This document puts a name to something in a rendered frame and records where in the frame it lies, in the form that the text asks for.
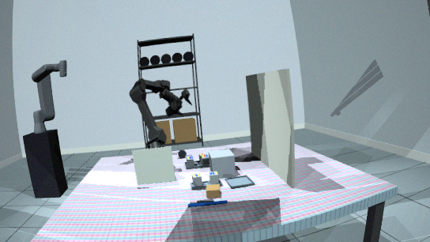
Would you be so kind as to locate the tan cube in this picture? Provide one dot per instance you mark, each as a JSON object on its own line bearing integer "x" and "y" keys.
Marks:
{"x": 213, "y": 191}

